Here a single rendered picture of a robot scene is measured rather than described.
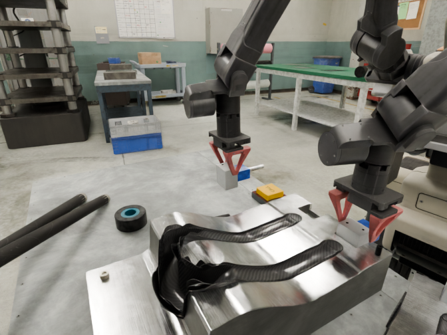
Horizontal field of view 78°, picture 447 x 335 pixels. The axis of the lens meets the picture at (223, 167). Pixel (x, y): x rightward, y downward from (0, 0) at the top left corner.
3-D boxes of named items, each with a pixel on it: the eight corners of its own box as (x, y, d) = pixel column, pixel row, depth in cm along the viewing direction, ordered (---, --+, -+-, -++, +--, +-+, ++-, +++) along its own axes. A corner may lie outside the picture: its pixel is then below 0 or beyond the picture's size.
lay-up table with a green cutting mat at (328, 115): (297, 109, 578) (302, 56, 537) (410, 143, 380) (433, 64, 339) (249, 114, 534) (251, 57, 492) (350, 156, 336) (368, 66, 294)
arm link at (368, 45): (406, 53, 70) (391, 44, 73) (400, 24, 63) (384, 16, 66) (374, 80, 73) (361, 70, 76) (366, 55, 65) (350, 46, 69)
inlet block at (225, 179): (257, 171, 80) (257, 153, 77) (267, 178, 76) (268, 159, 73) (216, 183, 74) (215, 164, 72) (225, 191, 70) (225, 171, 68)
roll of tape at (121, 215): (113, 234, 71) (111, 223, 69) (119, 216, 78) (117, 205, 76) (146, 230, 72) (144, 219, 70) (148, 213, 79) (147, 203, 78)
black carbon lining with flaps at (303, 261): (292, 217, 65) (296, 181, 61) (350, 260, 52) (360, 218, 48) (143, 271, 50) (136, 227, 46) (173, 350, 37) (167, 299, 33)
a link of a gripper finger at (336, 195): (350, 241, 52) (361, 197, 49) (321, 221, 58) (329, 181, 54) (373, 230, 55) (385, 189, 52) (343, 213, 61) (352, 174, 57)
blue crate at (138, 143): (157, 139, 395) (156, 124, 386) (163, 149, 359) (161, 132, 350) (112, 145, 374) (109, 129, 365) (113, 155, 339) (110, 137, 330)
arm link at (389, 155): (411, 130, 45) (384, 121, 50) (374, 132, 43) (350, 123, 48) (399, 169, 47) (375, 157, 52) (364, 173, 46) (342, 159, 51)
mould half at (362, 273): (291, 222, 75) (297, 177, 70) (381, 290, 55) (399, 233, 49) (91, 296, 53) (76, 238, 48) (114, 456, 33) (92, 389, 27)
